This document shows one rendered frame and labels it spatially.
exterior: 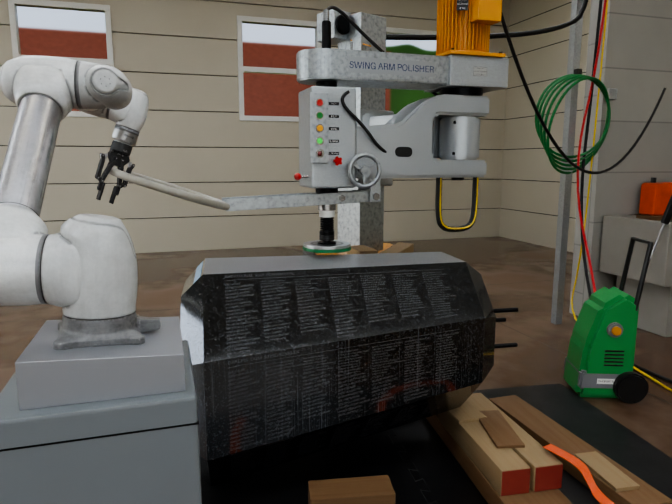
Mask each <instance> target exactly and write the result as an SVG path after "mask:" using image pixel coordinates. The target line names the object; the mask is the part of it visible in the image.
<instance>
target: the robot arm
mask: <svg viewBox="0 0 672 504"><path fill-rule="evenodd" d="M0 88H1V90H2V92H3V94H4V95H5V97H6V98H7V99H9V100H10V101H11V102H13V103H15V104H16V106H17V108H18V110H17V114H16V117H15V121H14V124H13V128H12V131H11V135H10V138H9V142H8V147H7V151H6V154H5V158H4V161H3V165H2V168H1V172H0V306H28V305H38V304H50V305H54V306H58V307H62V312H63V314H62V322H59V323H58V330H59V334H58V338H57V339H56V340H55V341H54V342H53V349H55V350H66V349H73V348H84V347H98V346H112V345H139V344H143V343H145V335H143V334H142V333H143V332H148V331H152V330H157V329H160V327H161V322H160V318H154V317H143V316H139V314H138V315H136V300H137V290H138V270H137V258H136V252H135V248H134V245H133V242H132V239H131V236H130V234H129V232H128V230H127V229H126V227H125V226H124V224H123V223H122V221H121V220H120V219H119V218H116V217H112V216H106V215H99V214H78V215H76V216H74V217H71V218H69V219H68V220H67V221H65V222H64V223H63V224H62V225H61V231H60V233H55V234H48V228H47V226H46V224H45V223H44V222H43V221H42V219H41V218H40V213H41V209H42V204H43V199H44V195H45V190H46V185H47V181H48V176H49V172H50V167H51V162H52V158H53V153H54V148H55V144H56V139H57V135H58V130H59V125H60V121H61V120H63V119H64V118H65V117H66V116H67V115H68V114H69V113H70V112H71V111H72V109H77V110H80V111H82V112H84V113H87V114H90V115H94V116H97V117H102V118H106V119H109V120H111V121H113V122H115V123H116V125H115V128H114V131H113V134H112V138H113V139H115V140H113V141H112V144H111V147H110V151H109V152H108V153H105V154H103V153H100V154H99V155H100V160H99V164H98V167H97V171H96V174H95V178H96V179H97V180H98V181H99V183H98V186H97V190H98V194H97V197H96V199H97V200H101V197H102V194H103V190H104V187H105V184H106V183H104V181H105V179H106V177H107V176H108V174H109V172H110V170H111V169H112V167H113V166H117V169H118V170H121V171H123V170H124V166H125V165H126V164H127V163H128V165H127V166H128V168H127V170H126V172H127V173H130V174H131V172H132V169H133V168H134V167H135V164H132V163H131V162H130V159H129V157H130V155H131V151H132V148H133V147H132V146H135V145H136V142H137V139H138V136H139V133H140V130H141V129H142V127H143V126H144V123H145V121H146V118H147V113H148V107H149V99H148V96H147V94H146V93H145V92H143V91H141V90H139V89H136V88H133V87H132V86H131V83H130V81H129V80H128V78H127V77H126V76H125V75H124V74H123V73H122V72H121V71H120V70H118V69H116V68H115V67H112V66H109V65H101V64H96V63H91V62H86V61H79V60H72V59H68V58H63V57H54V56H34V55H30V56H22V57H17V58H13V59H11V60H8V61H6V62H5V64H3V65H2V67H1V69H0ZM107 156H108V159H109V162H108V164H107V167H106V168H105V170H104V172H103V173H102V169H103V166H104V163H105V159H106V158H107ZM101 173H102V175H101ZM100 176H101V177H100Z"/></svg>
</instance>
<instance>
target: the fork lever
mask: <svg viewBox="0 0 672 504"><path fill-rule="evenodd" d="M373 199H374V200H378V199H380V194H378V193H375V194H373ZM222 201H225V203H228V204H229V205H230V209H229V210H225V211H241V210H257V209H272V208H287V207H302V206H317V205H332V204H347V203H362V202H370V189H361V190H344V191H338V193H322V194H317V193H316V192H310V193H293V194H276V195H258V196H241V197H224V198H222ZM380 201H381V199H380Z"/></svg>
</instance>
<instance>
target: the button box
mask: <svg viewBox="0 0 672 504"><path fill-rule="evenodd" d="M318 98H321V99H322V100H323V101H324V105H323V106H322V107H317V106H316V104H315V101H316V99H318ZM308 106H309V163H329V94H328V93H313V92H310V93H308ZM318 111H321V112H323V114H324V117H323V119H322V120H318V119H317V118H316V116H315V114H316V112H318ZM317 124H322V125H323V126H324V130H323V132H321V133H318V132H317V131H316V129H315V128H316V125H317ZM319 136H320V137H322V138H323V139H324V143H323V144H322V145H317V144H316V138H317V137H319ZM318 149H322V150H323V151H324V155H323V157H321V158H318V157H317V156H316V151H317V150H318Z"/></svg>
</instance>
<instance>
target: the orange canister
mask: <svg viewBox="0 0 672 504"><path fill-rule="evenodd" d="M656 180H657V178H655V177H651V182H645V183H643V184H642V185H641V195H640V206H639V213H640V214H632V215H636V218H638V219H647V220H661V219H662V217H663V214H664V212H665V209H666V207H667V205H668V202H669V200H670V197H671V195H672V182H656Z"/></svg>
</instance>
